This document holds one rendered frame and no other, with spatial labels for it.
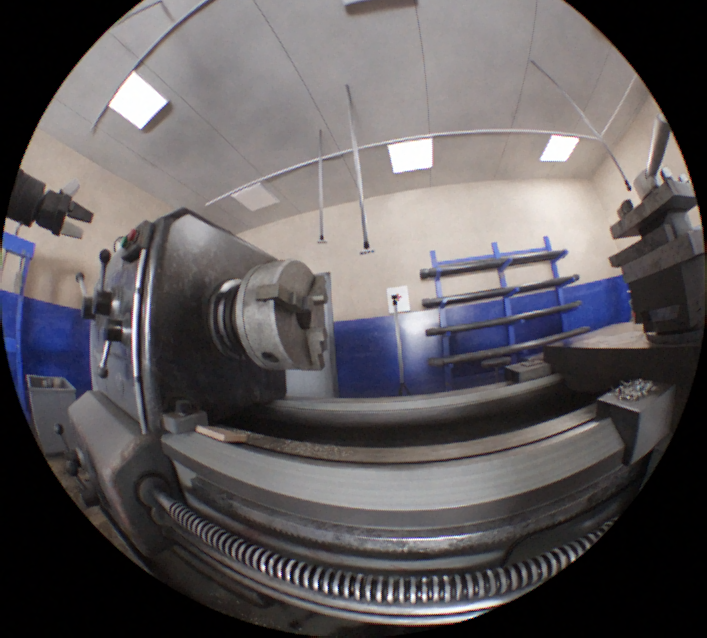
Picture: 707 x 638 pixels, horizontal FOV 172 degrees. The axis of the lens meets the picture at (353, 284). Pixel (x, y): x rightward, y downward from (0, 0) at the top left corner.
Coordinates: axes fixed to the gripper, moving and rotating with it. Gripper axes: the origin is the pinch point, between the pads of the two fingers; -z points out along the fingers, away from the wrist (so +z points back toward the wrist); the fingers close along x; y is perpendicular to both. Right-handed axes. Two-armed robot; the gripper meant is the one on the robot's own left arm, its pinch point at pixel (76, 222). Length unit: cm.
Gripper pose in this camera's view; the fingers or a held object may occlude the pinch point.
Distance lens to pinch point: 60.9
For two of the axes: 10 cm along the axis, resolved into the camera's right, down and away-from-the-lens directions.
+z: -2.7, -2.1, -9.4
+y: -0.8, -9.7, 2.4
